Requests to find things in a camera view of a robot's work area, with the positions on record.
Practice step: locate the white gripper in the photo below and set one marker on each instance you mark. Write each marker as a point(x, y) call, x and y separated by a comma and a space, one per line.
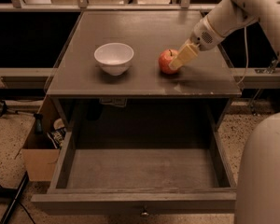
point(203, 35)

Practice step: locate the red apple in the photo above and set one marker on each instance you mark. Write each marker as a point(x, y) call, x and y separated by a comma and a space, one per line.
point(164, 59)

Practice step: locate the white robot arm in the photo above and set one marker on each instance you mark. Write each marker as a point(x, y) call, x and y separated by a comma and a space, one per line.
point(258, 189)

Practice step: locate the open grey top drawer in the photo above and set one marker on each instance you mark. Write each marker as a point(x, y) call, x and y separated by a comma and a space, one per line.
point(161, 154)

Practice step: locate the metal drawer knob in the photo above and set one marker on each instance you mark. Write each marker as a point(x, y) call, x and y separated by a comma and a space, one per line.
point(144, 212)

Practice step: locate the grey wooden cabinet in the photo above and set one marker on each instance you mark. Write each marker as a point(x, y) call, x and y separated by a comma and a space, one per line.
point(148, 32)

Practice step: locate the white ceramic bowl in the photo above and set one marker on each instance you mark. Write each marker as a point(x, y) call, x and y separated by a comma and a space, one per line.
point(114, 58)

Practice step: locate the snack packet in box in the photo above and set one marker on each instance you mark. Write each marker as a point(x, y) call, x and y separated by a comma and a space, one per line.
point(57, 135)

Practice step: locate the black bottle in box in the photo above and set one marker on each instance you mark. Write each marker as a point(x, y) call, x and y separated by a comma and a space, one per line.
point(38, 123)

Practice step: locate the brown cardboard box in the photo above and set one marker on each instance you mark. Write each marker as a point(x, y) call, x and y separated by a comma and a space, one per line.
point(38, 152)

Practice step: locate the black floor stand bar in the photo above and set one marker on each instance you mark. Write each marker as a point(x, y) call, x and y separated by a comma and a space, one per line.
point(11, 197)

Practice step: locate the metal rail frame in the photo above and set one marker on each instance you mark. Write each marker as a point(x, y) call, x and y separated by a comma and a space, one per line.
point(19, 78)

